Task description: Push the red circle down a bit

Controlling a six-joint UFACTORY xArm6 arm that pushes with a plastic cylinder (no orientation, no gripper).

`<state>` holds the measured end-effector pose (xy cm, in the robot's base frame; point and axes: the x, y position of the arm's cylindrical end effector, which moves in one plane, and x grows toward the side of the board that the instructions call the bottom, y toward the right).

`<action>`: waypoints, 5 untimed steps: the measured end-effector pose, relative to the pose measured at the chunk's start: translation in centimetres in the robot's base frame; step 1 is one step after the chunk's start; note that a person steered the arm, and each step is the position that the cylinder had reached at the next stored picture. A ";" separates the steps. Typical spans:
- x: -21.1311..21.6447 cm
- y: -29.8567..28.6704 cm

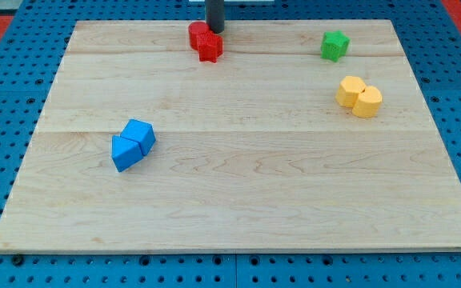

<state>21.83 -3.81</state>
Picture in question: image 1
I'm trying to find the blue cube block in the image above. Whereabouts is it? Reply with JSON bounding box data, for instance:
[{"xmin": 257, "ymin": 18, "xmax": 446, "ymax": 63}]
[{"xmin": 120, "ymin": 119, "xmax": 156, "ymax": 156}]

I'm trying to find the blue triangle block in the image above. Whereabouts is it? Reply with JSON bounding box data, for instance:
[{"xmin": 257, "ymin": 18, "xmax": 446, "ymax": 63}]
[{"xmin": 111, "ymin": 135, "xmax": 143, "ymax": 172}]

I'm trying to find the red star block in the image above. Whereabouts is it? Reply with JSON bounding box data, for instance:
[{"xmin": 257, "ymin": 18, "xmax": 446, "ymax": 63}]
[{"xmin": 196, "ymin": 31, "xmax": 223, "ymax": 63}]

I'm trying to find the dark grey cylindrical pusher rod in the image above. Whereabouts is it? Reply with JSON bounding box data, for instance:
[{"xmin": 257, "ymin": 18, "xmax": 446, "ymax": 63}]
[{"xmin": 205, "ymin": 0, "xmax": 225, "ymax": 34}]

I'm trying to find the light wooden board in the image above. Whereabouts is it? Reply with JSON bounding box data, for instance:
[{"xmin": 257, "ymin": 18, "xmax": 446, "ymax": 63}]
[{"xmin": 0, "ymin": 20, "xmax": 461, "ymax": 254}]

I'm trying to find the yellow hexagon block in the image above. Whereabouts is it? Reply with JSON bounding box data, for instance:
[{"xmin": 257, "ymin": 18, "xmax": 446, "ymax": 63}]
[{"xmin": 335, "ymin": 76, "xmax": 367, "ymax": 108}]

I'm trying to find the green star block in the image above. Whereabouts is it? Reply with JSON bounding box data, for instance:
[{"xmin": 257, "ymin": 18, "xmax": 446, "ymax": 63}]
[{"xmin": 320, "ymin": 30, "xmax": 350, "ymax": 62}]

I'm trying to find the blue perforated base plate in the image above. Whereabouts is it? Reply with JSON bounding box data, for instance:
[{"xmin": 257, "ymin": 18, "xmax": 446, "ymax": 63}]
[{"xmin": 0, "ymin": 1, "xmax": 461, "ymax": 287}]

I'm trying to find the red circle block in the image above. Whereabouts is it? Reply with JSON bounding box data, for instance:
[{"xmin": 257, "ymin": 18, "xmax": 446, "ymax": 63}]
[{"xmin": 187, "ymin": 21, "xmax": 210, "ymax": 50}]

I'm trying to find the yellow heart block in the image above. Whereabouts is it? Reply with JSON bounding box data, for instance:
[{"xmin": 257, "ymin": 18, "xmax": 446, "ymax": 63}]
[{"xmin": 351, "ymin": 86, "xmax": 383, "ymax": 118}]

